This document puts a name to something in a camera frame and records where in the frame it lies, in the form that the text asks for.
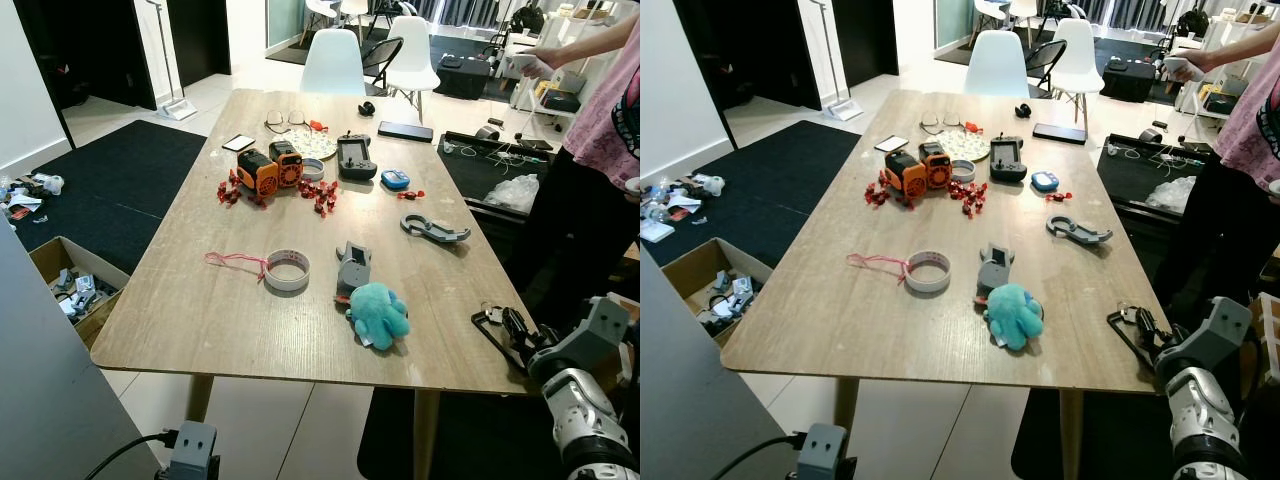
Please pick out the black card holder frame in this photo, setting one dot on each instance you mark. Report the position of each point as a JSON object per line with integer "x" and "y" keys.
{"x": 1125, "y": 337}
{"x": 495, "y": 341}

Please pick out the white pole stand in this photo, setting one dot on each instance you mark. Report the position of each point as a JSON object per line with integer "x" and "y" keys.
{"x": 178, "y": 108}
{"x": 843, "y": 108}

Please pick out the clear plastic bag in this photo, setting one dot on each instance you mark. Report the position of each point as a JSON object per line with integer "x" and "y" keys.
{"x": 512, "y": 193}
{"x": 1170, "y": 195}

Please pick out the wooden table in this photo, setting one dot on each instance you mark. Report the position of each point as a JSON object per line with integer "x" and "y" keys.
{"x": 200, "y": 320}
{"x": 830, "y": 320}

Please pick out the single red clip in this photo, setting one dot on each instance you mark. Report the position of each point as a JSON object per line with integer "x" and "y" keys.
{"x": 411, "y": 193}
{"x": 1059, "y": 195}

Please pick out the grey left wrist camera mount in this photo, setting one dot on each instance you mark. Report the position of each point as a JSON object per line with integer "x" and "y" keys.
{"x": 193, "y": 450}
{"x": 820, "y": 455}

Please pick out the white tape roll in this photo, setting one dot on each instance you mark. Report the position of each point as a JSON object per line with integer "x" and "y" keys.
{"x": 287, "y": 284}
{"x": 927, "y": 285}

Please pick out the eyeglasses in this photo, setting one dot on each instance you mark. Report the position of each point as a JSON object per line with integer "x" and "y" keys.
{"x": 932, "y": 128}
{"x": 278, "y": 127}

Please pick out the black folding chair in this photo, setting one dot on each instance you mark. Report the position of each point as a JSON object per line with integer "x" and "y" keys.
{"x": 380, "y": 60}
{"x": 1042, "y": 62}

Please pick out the black handheld remote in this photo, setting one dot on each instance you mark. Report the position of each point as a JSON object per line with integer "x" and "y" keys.
{"x": 357, "y": 157}
{"x": 1008, "y": 158}

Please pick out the red clips pile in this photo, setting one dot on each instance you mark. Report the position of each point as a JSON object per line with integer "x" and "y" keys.
{"x": 232, "y": 192}
{"x": 322, "y": 195}
{"x": 970, "y": 197}
{"x": 880, "y": 194}

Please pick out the person's right forearm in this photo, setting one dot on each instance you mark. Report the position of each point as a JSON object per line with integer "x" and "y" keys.
{"x": 595, "y": 38}
{"x": 1250, "y": 40}

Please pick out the small grey tape roll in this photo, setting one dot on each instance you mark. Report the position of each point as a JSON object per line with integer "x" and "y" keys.
{"x": 962, "y": 176}
{"x": 312, "y": 175}

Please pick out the taped cardboard box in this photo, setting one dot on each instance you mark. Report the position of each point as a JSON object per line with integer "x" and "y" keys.
{"x": 1268, "y": 340}

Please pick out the small grey gadget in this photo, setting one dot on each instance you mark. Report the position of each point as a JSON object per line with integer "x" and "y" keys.
{"x": 353, "y": 268}
{"x": 994, "y": 270}

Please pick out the white smartphone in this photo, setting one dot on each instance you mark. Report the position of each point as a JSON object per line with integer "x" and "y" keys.
{"x": 238, "y": 143}
{"x": 891, "y": 144}

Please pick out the open cardboard box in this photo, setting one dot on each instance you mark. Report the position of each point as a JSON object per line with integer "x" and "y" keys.
{"x": 50, "y": 262}
{"x": 690, "y": 262}

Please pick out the orange black gadget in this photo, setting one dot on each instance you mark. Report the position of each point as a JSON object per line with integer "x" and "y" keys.
{"x": 288, "y": 165}
{"x": 258, "y": 173}
{"x": 936, "y": 166}
{"x": 905, "y": 175}

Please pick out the black floor mat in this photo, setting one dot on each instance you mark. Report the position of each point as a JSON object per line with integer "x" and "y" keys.
{"x": 760, "y": 190}
{"x": 480, "y": 440}
{"x": 110, "y": 190}
{"x": 1110, "y": 440}

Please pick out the black open case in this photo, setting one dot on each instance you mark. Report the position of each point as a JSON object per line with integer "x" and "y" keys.
{"x": 470, "y": 170}
{"x": 1125, "y": 170}

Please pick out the white plastic chair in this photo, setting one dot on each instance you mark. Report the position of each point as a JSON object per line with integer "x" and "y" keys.
{"x": 413, "y": 55}
{"x": 1075, "y": 58}
{"x": 996, "y": 62}
{"x": 332, "y": 60}

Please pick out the grey carabiner tool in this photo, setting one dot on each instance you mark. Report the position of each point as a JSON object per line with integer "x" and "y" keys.
{"x": 1080, "y": 231}
{"x": 435, "y": 230}

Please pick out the small red tool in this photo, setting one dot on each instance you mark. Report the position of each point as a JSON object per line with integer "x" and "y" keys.
{"x": 319, "y": 125}
{"x": 972, "y": 126}

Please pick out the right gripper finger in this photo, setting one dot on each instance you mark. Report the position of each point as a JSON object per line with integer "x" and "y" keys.
{"x": 514, "y": 322}
{"x": 515, "y": 348}
{"x": 1142, "y": 322}
{"x": 1143, "y": 348}

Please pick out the teal plush octopus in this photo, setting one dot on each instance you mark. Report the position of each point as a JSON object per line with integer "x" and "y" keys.
{"x": 380, "y": 315}
{"x": 1015, "y": 317}

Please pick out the small blue gadget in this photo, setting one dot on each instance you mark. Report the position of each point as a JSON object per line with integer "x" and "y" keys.
{"x": 395, "y": 180}
{"x": 1045, "y": 182}

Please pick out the person's right hand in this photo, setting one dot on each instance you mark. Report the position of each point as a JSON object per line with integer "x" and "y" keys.
{"x": 545, "y": 60}
{"x": 1203, "y": 62}

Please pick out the person in pink shirt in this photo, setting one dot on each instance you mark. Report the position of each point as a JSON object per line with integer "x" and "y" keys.
{"x": 600, "y": 120}
{"x": 1250, "y": 130}

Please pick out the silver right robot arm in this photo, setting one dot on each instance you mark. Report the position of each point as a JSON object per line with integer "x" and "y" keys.
{"x": 1205, "y": 420}
{"x": 590, "y": 420}

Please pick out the black smartphone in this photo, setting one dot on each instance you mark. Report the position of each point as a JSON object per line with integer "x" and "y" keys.
{"x": 405, "y": 131}
{"x": 1060, "y": 133}

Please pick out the white patterned plate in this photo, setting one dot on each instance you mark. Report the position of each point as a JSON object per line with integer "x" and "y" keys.
{"x": 315, "y": 145}
{"x": 965, "y": 146}

